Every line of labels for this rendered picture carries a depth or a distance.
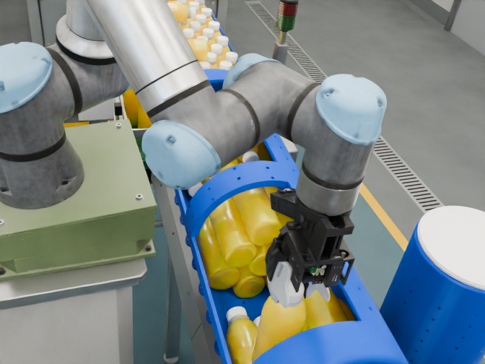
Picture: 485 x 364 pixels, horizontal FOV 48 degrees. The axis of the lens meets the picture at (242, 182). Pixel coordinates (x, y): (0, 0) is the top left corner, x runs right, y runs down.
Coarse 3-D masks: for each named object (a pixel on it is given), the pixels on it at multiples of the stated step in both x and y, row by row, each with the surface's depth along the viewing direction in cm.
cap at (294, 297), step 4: (288, 284) 81; (300, 284) 81; (288, 288) 80; (292, 288) 80; (300, 288) 81; (304, 288) 81; (292, 292) 80; (296, 292) 80; (300, 292) 80; (292, 296) 79; (296, 296) 79; (300, 296) 80; (292, 300) 80; (296, 300) 80
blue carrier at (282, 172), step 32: (288, 160) 117; (224, 192) 106; (192, 224) 110; (352, 288) 89; (224, 320) 108; (224, 352) 90; (288, 352) 79; (320, 352) 77; (352, 352) 77; (384, 352) 80
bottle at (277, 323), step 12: (300, 300) 81; (264, 312) 84; (276, 312) 81; (288, 312) 81; (300, 312) 82; (264, 324) 84; (276, 324) 82; (288, 324) 81; (300, 324) 82; (264, 336) 85; (276, 336) 83; (288, 336) 83; (264, 348) 86; (252, 360) 92
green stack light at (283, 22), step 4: (280, 16) 181; (284, 16) 180; (276, 20) 184; (280, 20) 182; (284, 20) 181; (288, 20) 181; (292, 20) 182; (276, 24) 184; (280, 24) 183; (284, 24) 182; (288, 24) 182; (292, 24) 183; (280, 28) 183; (284, 28) 183; (288, 28) 183; (292, 28) 184
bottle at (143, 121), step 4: (140, 104) 164; (140, 108) 165; (140, 112) 166; (144, 112) 165; (140, 116) 167; (144, 116) 166; (140, 120) 168; (144, 120) 167; (148, 120) 167; (140, 124) 169; (144, 124) 168; (148, 124) 168; (140, 128) 170; (144, 128) 169
